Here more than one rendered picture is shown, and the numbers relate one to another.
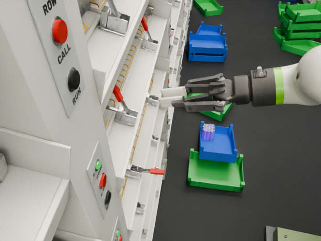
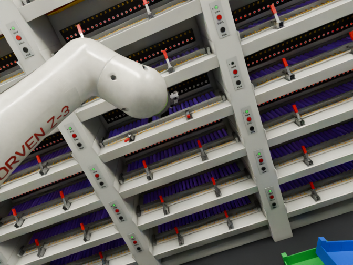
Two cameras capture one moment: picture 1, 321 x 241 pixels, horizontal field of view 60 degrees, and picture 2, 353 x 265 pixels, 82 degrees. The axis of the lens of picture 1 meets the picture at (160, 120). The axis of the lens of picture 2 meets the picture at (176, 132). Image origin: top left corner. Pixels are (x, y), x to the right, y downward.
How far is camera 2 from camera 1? 1.05 m
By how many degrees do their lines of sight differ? 76
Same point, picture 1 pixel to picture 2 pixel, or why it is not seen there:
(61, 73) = (20, 47)
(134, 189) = (122, 144)
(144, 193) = (161, 175)
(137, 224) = (141, 182)
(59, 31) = (16, 37)
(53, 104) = (18, 52)
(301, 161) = not seen: outside the picture
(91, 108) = (40, 62)
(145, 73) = not seen: hidden behind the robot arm
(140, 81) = not seen: hidden behind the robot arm
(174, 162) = (304, 241)
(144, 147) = (149, 134)
